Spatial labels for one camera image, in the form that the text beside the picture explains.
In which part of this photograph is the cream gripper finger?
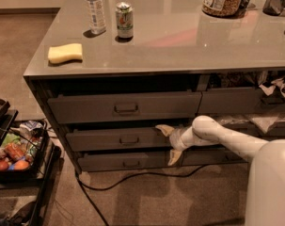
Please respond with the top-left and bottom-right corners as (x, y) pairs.
(155, 124), (175, 137)
(167, 149), (182, 166)

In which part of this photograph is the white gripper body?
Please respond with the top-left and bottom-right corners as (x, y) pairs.
(169, 127), (193, 151)

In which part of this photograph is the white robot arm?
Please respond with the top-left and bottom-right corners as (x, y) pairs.
(157, 116), (285, 226)

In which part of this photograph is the grey drawer cabinet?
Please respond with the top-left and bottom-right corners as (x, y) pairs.
(24, 0), (285, 172)

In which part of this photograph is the crumpled chip bag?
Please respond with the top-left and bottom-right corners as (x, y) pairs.
(260, 76), (285, 99)

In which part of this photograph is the green white soda can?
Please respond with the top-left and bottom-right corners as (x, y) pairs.
(116, 2), (134, 39)

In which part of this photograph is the yellow sponge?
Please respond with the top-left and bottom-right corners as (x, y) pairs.
(48, 43), (83, 64)

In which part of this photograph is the snack bag in bin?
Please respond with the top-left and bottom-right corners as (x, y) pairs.
(20, 121), (43, 139)

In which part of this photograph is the black cart with bins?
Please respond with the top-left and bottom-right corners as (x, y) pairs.
(0, 99), (60, 226)

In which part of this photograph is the orange fruit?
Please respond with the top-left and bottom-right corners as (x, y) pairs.
(14, 160), (30, 170)

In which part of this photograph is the clear plastic water bottle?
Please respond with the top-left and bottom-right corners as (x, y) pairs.
(85, 0), (106, 35)

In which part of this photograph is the red apple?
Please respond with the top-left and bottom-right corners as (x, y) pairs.
(0, 161), (9, 171)

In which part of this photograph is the black floor cable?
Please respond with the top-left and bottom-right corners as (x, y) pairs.
(74, 163), (212, 226)

